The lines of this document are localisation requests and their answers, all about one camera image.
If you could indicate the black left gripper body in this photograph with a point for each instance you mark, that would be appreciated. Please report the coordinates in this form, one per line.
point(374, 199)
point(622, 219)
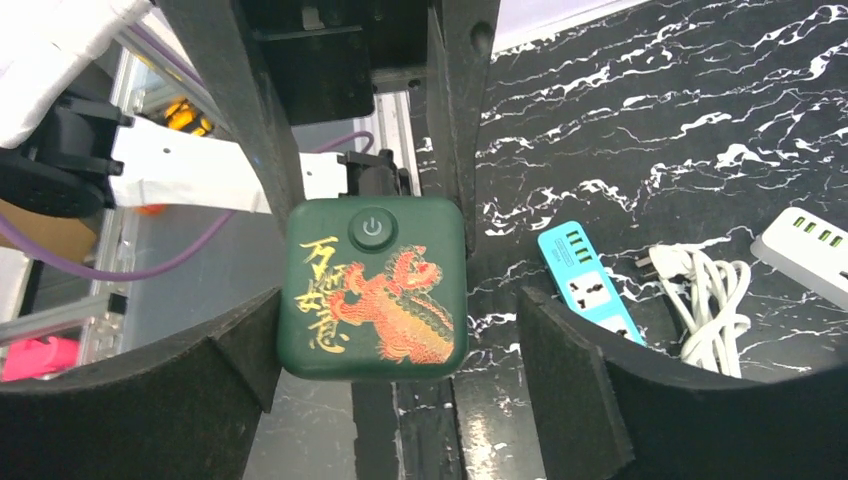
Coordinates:
point(328, 59)

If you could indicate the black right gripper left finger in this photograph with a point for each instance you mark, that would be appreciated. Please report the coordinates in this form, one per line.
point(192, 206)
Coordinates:
point(184, 407)

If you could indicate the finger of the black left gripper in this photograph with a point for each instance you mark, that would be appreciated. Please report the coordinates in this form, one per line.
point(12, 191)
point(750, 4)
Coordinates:
point(218, 41)
point(460, 42)

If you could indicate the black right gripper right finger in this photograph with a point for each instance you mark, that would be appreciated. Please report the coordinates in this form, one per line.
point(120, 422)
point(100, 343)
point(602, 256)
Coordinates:
point(607, 408)

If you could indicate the teal power strip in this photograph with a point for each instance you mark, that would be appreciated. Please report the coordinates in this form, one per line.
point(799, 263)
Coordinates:
point(582, 282)

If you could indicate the green dragon socket cube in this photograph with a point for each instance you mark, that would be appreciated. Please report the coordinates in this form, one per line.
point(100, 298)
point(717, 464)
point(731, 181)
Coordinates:
point(375, 288)

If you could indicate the white power strip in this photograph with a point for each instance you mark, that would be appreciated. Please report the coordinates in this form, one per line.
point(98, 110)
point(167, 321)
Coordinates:
point(809, 250)

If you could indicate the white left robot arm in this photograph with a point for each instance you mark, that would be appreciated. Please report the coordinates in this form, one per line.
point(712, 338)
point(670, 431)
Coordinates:
point(56, 147)

